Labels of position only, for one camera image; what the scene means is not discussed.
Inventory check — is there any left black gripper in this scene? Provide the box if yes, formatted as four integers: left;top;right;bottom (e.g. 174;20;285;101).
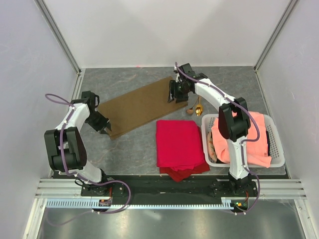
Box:
85;111;111;135

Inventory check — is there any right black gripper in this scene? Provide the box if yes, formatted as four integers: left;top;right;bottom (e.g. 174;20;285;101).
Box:
167;80;189;104

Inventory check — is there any brown fabric napkin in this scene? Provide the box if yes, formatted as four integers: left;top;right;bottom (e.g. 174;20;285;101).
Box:
98;77;188;140

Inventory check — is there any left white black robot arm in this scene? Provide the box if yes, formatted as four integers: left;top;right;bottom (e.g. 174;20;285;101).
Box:
44;91;112;196

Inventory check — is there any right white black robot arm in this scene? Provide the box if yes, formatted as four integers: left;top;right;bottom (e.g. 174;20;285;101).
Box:
167;63;258;196

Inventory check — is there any copper brown spoon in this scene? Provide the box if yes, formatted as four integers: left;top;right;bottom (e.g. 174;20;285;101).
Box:
185;97;200;115

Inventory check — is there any gold spoon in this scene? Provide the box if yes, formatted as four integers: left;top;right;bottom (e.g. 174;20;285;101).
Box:
195;96;204;117

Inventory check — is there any red folded cloth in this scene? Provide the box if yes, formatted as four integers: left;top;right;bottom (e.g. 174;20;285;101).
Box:
156;120;204;171

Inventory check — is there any patterned cloth in basket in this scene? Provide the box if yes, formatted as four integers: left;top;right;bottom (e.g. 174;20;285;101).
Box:
207;132;217;163

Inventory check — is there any dark red cloth underneath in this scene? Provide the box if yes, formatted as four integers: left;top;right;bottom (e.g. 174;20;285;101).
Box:
159;163;210;182

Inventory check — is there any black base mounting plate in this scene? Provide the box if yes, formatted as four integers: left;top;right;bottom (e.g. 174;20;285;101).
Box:
81;175;257;205

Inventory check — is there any salmon pink cloth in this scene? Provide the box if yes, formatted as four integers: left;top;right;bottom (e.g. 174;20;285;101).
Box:
211;112;272;168

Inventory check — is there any black cloth in basket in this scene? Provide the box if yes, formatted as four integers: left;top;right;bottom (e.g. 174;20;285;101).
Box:
266;130;270;156

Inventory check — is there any white plastic basket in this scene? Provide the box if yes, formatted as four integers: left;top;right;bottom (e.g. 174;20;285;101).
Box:
201;114;285;168

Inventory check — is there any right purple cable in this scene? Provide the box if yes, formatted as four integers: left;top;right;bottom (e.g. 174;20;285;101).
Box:
174;61;262;215

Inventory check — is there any grey slotted cable duct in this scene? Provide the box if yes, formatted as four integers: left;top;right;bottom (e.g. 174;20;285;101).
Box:
46;198;234;210

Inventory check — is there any left aluminium corner post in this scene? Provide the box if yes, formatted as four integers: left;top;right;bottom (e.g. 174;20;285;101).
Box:
34;0;81;75

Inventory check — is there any aluminium corner post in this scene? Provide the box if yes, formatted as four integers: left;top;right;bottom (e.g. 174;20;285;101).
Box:
34;0;81;75
253;0;300;73

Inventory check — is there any right aluminium corner post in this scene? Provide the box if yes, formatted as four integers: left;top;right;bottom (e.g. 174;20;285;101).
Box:
253;0;300;73

